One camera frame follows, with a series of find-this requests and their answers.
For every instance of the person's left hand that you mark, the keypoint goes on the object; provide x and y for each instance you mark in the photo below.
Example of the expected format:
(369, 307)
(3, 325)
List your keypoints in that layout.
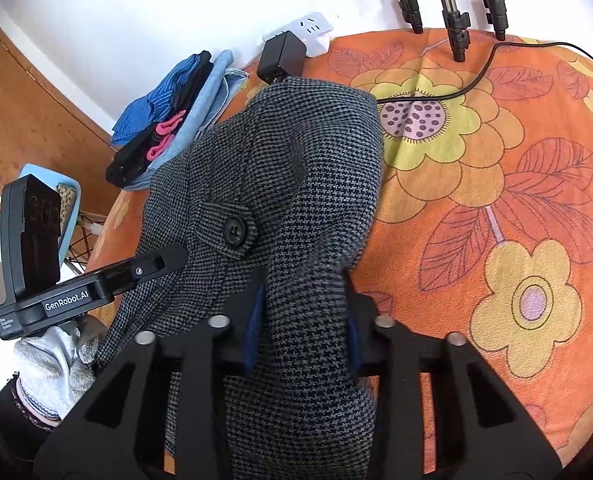
(51, 370)

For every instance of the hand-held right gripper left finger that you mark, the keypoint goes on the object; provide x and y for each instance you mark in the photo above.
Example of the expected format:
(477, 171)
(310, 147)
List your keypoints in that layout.
(257, 317)

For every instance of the black folded garment pink print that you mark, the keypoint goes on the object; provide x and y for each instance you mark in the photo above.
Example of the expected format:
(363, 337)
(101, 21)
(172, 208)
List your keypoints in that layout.
(136, 155)

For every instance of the person's left forearm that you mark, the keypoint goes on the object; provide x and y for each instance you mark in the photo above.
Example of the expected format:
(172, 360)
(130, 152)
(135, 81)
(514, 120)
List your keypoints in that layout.
(16, 425)

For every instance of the leopard print cushion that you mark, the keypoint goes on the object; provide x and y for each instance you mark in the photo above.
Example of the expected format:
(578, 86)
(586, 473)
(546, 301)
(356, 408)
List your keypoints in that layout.
(67, 205)

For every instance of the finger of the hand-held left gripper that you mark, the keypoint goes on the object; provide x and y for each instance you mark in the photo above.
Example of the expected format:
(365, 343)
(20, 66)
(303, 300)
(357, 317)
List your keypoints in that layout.
(156, 262)

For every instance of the pile of folded clothes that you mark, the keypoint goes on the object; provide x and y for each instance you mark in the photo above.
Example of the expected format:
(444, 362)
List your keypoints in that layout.
(201, 100)

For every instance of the light blue chair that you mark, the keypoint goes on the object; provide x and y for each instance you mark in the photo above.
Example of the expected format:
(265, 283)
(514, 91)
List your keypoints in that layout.
(74, 220)

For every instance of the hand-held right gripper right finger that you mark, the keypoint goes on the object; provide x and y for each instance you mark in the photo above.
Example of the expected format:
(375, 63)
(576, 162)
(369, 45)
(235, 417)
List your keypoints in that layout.
(352, 345)

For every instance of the black power adapter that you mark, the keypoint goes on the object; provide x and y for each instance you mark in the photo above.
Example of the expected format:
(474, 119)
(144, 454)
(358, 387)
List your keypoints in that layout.
(280, 55)

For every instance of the blue striped folded garment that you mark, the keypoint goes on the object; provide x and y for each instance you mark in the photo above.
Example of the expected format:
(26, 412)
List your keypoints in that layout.
(146, 105)

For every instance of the silver camera tripod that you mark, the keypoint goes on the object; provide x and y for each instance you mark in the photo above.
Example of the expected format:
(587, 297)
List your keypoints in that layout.
(456, 5)

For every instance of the grey houndstooth pants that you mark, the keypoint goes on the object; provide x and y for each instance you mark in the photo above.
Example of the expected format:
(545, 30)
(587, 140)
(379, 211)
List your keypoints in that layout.
(286, 185)

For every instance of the white power strip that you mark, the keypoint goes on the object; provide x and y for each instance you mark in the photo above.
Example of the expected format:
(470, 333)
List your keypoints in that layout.
(314, 30)

